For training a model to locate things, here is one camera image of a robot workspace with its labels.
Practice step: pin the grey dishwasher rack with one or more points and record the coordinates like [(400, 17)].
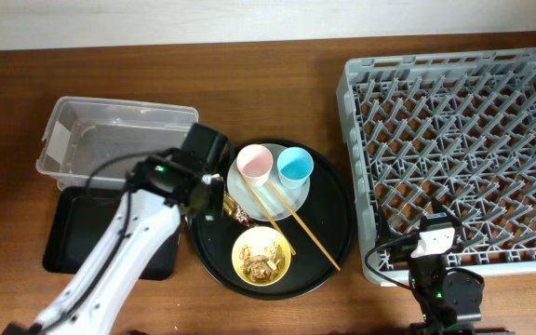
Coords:
[(460, 127)]

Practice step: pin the left wooden chopstick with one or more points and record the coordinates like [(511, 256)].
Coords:
[(265, 211)]

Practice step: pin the blue cup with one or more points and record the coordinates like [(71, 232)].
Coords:
[(294, 166)]

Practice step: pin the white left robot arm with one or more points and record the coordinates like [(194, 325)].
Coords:
[(91, 301)]

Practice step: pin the food scraps pile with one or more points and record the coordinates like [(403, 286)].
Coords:
[(264, 265)]

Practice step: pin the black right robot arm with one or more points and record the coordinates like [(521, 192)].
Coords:
[(449, 298)]

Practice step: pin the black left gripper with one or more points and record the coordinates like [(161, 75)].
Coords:
[(216, 211)]

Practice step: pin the pink cup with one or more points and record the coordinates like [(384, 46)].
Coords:
[(254, 162)]

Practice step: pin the yellow bowl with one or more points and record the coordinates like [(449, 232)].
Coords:
[(259, 237)]

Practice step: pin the black square tray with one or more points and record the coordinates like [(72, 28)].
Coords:
[(78, 225)]

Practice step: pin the round black tray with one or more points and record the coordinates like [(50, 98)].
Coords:
[(327, 210)]

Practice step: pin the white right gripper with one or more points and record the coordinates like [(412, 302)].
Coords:
[(383, 230)]

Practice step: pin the wooden chopstick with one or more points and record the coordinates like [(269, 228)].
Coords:
[(304, 226), (265, 211)]

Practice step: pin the clear plastic bin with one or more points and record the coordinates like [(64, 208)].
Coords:
[(82, 133)]

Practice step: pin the gold snack wrapper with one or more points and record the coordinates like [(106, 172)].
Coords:
[(234, 211)]

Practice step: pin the right wooden chopstick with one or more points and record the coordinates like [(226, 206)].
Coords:
[(304, 226)]

